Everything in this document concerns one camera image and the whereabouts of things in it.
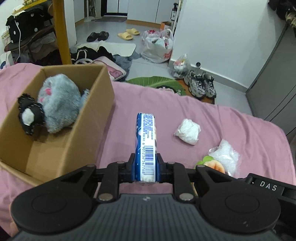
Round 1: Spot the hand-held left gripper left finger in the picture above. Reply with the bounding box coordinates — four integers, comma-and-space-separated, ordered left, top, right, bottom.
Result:
60, 153, 136, 202

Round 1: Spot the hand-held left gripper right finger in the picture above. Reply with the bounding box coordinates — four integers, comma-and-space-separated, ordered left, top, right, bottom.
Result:
157, 154, 232, 202

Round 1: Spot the burger plush toy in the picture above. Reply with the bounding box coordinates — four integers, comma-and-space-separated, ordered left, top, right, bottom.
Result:
195, 156, 226, 175

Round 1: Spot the blue tissue pack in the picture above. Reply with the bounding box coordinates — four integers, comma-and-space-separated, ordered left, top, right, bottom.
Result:
134, 113, 160, 184

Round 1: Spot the blue-grey fluffy plush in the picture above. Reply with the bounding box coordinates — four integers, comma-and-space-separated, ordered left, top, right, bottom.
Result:
80, 89, 92, 108

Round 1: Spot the grey plush paw toy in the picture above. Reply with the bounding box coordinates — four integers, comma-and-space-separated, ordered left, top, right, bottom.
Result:
37, 74, 82, 134

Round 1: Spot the black stitched plush toy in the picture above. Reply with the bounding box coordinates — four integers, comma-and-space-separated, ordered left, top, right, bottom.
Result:
18, 93, 46, 135

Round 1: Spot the white wrapped soft ball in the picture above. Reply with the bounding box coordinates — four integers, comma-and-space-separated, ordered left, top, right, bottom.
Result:
174, 118, 201, 146

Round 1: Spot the clear bag of white stuffing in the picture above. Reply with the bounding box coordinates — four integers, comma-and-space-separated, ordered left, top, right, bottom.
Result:
208, 139, 240, 178

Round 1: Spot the grey sneaker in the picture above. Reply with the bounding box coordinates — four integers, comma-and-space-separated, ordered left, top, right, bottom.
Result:
184, 70, 206, 100
199, 72, 217, 98

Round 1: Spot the green leaf rug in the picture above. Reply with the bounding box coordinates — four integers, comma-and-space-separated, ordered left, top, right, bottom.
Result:
126, 76, 216, 105

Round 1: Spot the grey wardrobe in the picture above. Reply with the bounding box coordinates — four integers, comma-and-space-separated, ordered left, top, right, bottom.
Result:
245, 23, 296, 138

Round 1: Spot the pink bag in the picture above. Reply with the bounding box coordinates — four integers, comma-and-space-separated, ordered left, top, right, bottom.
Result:
92, 58, 127, 82

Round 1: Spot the clear plastic trash bag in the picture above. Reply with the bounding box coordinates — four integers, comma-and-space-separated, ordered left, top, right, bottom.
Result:
170, 53, 191, 78

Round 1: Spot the blue-grey cloth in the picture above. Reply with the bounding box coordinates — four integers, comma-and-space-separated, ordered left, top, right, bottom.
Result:
113, 55, 133, 80

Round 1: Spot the black clothes pile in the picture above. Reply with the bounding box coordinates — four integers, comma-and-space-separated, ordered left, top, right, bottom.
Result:
70, 46, 114, 65

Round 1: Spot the white plastic shopping bag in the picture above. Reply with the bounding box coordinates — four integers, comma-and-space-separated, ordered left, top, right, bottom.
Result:
141, 29, 174, 64

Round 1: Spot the white floor mat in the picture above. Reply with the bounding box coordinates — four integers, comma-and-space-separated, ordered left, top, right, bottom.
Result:
76, 43, 137, 57

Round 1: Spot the grey doormat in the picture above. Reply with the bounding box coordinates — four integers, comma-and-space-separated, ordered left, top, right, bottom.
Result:
94, 16, 128, 23

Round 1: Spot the dark spray bottle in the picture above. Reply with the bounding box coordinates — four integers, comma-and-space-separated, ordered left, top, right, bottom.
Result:
170, 2, 179, 22

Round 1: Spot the black polka dot bag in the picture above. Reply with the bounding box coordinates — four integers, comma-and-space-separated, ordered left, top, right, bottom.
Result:
6, 10, 53, 45

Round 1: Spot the hanging black coat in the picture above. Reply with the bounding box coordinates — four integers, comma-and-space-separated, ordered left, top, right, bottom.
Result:
268, 0, 296, 29

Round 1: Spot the white charging cable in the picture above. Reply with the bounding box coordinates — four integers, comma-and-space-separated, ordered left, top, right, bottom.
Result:
11, 13, 23, 63

